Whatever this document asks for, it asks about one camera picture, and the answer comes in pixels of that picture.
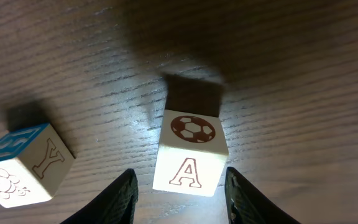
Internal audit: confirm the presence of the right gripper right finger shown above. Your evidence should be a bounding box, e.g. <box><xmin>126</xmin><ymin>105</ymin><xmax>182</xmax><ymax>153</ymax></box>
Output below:
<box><xmin>224</xmin><ymin>167</ymin><xmax>300</xmax><ymax>224</ymax></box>

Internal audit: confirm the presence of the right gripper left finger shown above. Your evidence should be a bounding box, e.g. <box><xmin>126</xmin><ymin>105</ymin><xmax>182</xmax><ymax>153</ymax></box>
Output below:
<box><xmin>62</xmin><ymin>169</ymin><xmax>139</xmax><ymax>224</ymax></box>

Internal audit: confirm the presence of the wooden block soccer ball A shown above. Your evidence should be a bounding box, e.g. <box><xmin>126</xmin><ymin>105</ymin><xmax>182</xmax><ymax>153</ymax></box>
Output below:
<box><xmin>152</xmin><ymin>110</ymin><xmax>229</xmax><ymax>197</ymax></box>

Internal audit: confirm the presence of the wooden block blue side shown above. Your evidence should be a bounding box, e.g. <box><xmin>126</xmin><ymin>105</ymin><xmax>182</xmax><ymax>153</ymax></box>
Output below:
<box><xmin>0</xmin><ymin>123</ymin><xmax>75</xmax><ymax>208</ymax></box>

